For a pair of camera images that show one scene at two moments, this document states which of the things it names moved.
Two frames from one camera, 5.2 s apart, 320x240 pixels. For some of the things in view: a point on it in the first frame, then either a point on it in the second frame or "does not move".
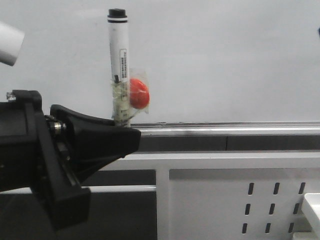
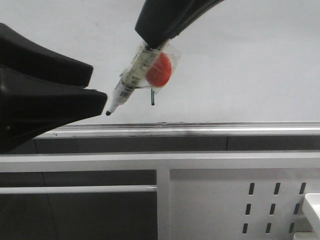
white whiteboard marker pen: (119, 65) to (134, 77)
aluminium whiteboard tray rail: (245, 128) does not move
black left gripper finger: (94, 139) to (17, 52)
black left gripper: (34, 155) to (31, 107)
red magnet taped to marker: (139, 93) to (159, 71)
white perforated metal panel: (240, 204) does not move
